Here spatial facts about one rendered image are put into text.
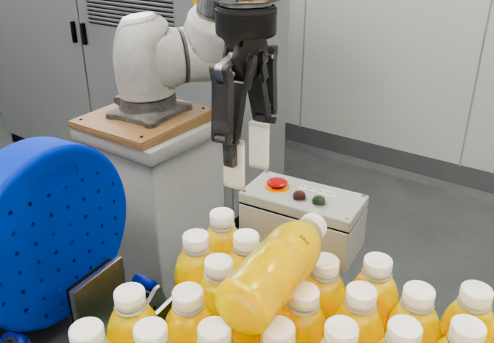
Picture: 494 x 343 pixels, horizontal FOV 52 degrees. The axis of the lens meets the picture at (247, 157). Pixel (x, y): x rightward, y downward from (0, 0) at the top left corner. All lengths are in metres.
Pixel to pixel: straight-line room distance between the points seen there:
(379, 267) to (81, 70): 2.71
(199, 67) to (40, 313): 0.80
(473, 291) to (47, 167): 0.58
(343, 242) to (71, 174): 0.43
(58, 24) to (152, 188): 2.09
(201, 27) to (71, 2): 1.87
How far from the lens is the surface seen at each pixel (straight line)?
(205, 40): 1.36
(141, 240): 1.49
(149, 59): 1.36
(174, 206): 1.43
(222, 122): 0.61
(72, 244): 0.83
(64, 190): 0.79
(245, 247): 0.74
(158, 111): 1.41
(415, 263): 2.69
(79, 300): 0.78
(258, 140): 0.71
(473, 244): 2.93
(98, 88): 3.14
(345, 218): 0.81
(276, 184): 0.88
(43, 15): 3.41
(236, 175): 0.67
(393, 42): 3.37
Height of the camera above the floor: 1.52
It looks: 25 degrees down
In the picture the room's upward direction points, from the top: straight up
